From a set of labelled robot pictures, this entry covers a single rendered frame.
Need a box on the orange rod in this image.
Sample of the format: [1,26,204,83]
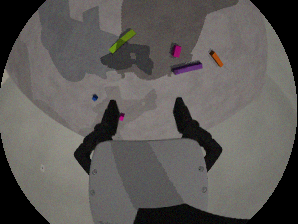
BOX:
[210,51,224,67]

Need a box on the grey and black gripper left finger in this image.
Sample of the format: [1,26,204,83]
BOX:
[74,100,120,175]

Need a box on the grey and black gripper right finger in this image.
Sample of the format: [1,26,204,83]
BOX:
[173,97,222,172]

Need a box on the purple rod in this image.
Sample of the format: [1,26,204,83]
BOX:
[173,62,203,75]

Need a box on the lime green rod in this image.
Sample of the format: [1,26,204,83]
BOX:
[109,29,137,54]

